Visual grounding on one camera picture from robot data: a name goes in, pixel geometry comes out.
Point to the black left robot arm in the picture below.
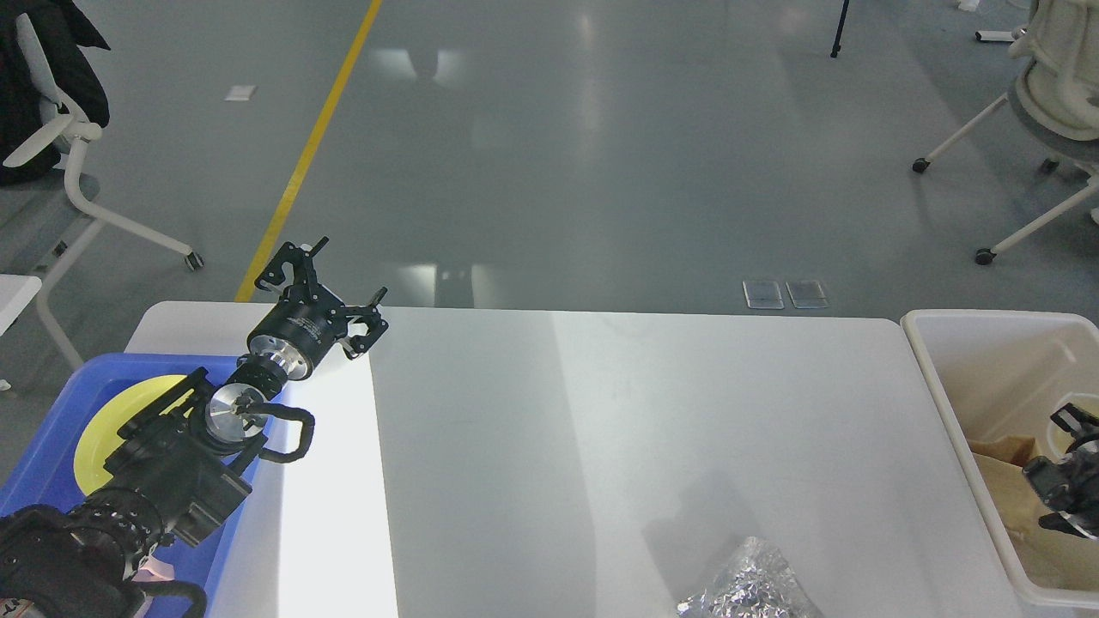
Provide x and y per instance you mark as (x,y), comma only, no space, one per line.
(178,473)

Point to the brown paper bag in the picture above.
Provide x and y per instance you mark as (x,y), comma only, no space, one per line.
(1050,558)

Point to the white plastic bin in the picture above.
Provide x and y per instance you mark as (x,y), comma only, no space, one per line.
(994,374)

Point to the blue plastic tray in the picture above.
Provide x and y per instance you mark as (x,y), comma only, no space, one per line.
(44,473)

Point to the crumpled foil front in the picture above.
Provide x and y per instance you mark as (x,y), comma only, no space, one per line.
(756,581)

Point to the pink mug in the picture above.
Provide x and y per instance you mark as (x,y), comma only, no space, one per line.
(154,570)

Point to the black tripod leg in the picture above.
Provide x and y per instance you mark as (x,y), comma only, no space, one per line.
(835,49)

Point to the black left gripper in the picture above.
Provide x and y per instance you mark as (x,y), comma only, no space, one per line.
(297,334)

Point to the white office chair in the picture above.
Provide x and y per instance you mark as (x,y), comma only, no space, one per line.
(1053,98)

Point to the chair leg with caster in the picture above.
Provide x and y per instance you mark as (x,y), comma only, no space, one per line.
(65,120)

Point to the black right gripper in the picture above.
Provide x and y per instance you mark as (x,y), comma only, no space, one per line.
(1067,489)

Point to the white side table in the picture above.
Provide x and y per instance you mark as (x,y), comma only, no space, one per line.
(17,291)

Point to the yellow plastic plate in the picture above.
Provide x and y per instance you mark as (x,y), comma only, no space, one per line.
(100,437)

